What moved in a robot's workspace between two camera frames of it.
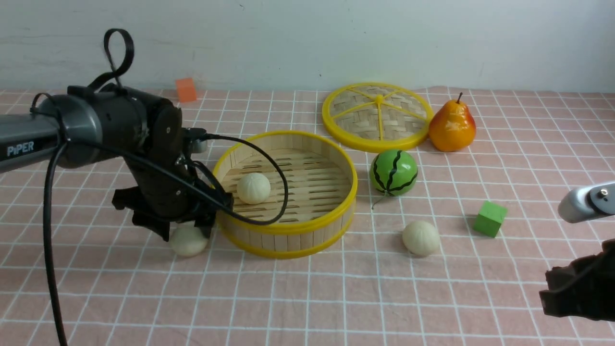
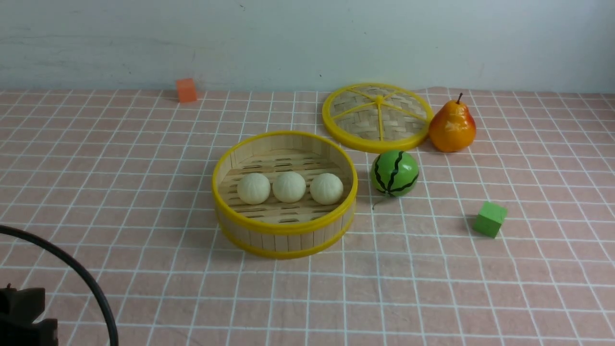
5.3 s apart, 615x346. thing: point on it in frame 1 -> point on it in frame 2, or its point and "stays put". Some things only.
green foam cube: (490, 218) stays put
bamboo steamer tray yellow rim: (322, 179) stays put
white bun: (253, 188) stays put
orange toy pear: (452, 128) stays put
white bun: (421, 238) -> (326, 189)
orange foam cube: (186, 89) stays put
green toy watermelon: (393, 172) stays put
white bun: (187, 240) -> (289, 187)
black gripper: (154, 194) -> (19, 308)
